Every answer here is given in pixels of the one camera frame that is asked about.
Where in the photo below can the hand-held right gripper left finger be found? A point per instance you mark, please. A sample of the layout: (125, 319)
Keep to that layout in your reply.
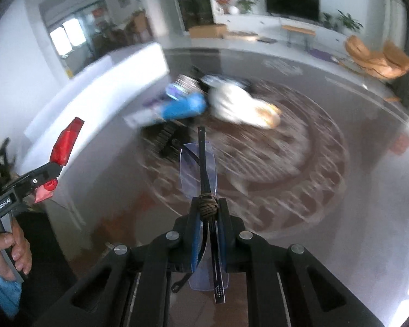
(195, 245)

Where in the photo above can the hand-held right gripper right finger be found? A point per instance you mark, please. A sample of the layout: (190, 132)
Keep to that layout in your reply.
(221, 245)

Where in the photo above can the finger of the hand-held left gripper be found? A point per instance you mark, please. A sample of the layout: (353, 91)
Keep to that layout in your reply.
(34, 180)

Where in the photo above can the red candy wrapper packet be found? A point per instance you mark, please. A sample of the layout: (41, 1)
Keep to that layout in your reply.
(66, 143)

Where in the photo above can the rimless eyeglasses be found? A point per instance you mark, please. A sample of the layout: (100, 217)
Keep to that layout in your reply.
(204, 163)

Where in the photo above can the white storage box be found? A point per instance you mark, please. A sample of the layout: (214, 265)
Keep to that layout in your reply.
(105, 85)

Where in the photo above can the blue and white carton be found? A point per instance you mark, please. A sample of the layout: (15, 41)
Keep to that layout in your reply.
(184, 107)

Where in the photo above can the white knit glove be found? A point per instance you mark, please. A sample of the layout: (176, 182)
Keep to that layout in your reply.
(235, 104)

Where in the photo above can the person's left forearm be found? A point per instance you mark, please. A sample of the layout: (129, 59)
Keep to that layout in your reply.
(0, 296)

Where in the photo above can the person's left hand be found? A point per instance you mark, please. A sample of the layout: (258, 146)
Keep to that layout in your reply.
(20, 248)

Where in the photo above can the cardboard box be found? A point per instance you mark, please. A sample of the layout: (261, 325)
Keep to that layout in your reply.
(208, 31)

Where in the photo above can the white television cabinet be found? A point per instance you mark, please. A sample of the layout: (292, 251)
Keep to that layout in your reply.
(269, 24)

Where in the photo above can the wooden bench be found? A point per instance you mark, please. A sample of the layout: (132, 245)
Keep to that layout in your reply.
(298, 30)

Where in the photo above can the white round vase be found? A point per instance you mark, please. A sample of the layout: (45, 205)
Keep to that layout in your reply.
(234, 10)

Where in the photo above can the dark glass cabinet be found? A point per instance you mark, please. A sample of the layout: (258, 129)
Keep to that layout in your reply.
(192, 0)

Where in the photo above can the orange lounge chair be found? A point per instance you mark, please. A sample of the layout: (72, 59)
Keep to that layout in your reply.
(375, 59)

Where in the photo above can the green potted plant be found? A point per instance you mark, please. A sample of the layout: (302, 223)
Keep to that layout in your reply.
(247, 5)

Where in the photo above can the red flower bouquet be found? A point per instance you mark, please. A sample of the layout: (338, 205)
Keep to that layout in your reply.
(223, 1)

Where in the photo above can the small potted plant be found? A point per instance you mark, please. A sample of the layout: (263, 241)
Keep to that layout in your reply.
(327, 20)

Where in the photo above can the black television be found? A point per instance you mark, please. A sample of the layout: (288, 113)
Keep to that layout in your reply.
(291, 3)

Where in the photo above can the large leafy potted plant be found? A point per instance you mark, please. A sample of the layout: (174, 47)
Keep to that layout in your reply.
(349, 20)

